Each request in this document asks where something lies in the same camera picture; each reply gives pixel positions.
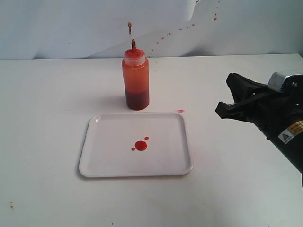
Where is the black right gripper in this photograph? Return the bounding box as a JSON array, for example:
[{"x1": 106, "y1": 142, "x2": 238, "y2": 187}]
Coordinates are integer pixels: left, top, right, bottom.
[{"x1": 215, "y1": 73, "x2": 303, "y2": 173}]

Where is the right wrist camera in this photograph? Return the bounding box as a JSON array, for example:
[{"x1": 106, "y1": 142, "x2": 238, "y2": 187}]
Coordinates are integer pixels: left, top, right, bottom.
[{"x1": 267, "y1": 70, "x2": 303, "y2": 106}]

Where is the red sauce squeeze bottle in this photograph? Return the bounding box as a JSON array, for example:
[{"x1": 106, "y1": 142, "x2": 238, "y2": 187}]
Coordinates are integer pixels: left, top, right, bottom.
[{"x1": 122, "y1": 21, "x2": 150, "y2": 111}]

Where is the red sauce puddle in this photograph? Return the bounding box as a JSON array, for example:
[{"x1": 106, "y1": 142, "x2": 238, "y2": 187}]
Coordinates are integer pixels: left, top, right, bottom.
[{"x1": 131, "y1": 137, "x2": 149, "y2": 151}]

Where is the white rectangular tray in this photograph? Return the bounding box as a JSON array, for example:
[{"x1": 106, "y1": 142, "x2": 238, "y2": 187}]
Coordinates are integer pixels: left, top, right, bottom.
[{"x1": 79, "y1": 112, "x2": 193, "y2": 178}]

